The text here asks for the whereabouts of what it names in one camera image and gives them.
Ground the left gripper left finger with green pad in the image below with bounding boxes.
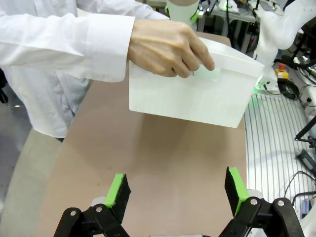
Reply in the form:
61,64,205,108
53,172,132,237

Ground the aluminium frame rack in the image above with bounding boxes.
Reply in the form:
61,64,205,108
199,0,261,56

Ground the black handheld device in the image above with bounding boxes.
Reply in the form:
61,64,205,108
297,150,316,173

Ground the slotted aluminium base plate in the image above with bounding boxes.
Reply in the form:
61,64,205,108
244,91,316,223

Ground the yellow emergency stop pendant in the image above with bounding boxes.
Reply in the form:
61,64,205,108
274,62,290,80

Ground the person body in white shirt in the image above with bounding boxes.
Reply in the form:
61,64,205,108
0,0,171,143

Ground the person right hand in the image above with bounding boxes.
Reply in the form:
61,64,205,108
127,18,215,79

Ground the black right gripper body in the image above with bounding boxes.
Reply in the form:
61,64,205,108
198,0,218,17

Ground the white plastic basket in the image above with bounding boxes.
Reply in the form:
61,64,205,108
128,37,265,128

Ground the black coiled cable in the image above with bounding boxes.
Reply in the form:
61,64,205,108
277,79,301,100

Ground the black stand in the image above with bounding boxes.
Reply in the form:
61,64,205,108
294,116,316,149

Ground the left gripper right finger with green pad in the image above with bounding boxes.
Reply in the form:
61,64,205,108
218,166,304,237

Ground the person right forearm white sleeve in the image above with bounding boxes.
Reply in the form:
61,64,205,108
0,7,136,82

